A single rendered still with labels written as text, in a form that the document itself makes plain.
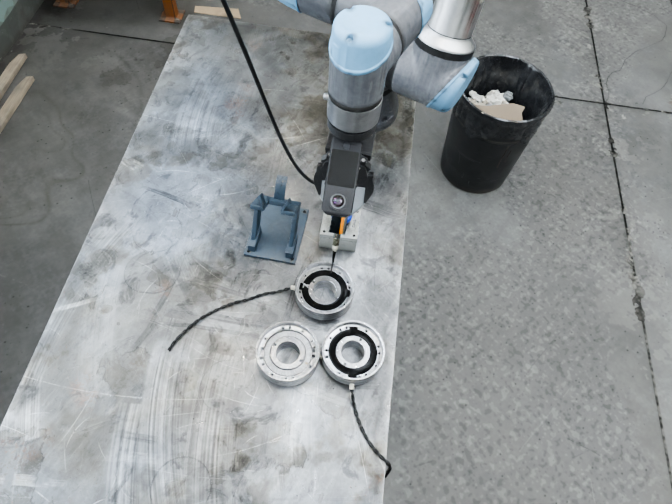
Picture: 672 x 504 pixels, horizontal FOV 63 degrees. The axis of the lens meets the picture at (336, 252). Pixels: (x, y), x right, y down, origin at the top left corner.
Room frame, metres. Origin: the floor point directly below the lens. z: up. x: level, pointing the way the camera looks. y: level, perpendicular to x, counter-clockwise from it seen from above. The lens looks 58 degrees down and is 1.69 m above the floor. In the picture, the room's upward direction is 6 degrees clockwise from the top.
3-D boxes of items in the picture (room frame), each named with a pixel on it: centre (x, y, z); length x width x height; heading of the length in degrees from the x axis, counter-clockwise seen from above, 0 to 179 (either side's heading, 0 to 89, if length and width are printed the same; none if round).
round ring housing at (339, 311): (0.45, 0.01, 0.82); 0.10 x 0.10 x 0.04
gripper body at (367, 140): (0.58, 0.00, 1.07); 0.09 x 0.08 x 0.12; 175
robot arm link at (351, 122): (0.58, 0.00, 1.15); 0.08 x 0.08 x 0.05
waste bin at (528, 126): (1.53, -0.52, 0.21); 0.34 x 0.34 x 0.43
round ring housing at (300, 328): (0.33, 0.06, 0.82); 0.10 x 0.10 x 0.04
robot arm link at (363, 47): (0.58, 0.00, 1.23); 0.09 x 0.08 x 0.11; 155
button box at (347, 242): (0.60, 0.00, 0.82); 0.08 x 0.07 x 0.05; 178
